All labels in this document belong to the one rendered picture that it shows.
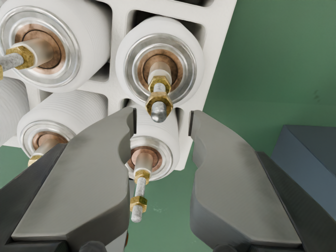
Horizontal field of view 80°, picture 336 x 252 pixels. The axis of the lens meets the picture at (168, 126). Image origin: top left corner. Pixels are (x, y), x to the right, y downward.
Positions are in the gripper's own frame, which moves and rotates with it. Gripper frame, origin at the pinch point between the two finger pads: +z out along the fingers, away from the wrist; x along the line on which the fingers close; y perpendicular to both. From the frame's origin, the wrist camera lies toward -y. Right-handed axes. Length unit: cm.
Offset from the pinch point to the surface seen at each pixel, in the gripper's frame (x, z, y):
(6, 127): -20.8, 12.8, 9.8
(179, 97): 1.7, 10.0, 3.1
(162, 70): -0.2, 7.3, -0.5
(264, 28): 20.3, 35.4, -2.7
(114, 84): -7.0, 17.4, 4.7
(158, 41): -0.7, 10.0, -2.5
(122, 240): -5.2, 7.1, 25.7
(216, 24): 6.3, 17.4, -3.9
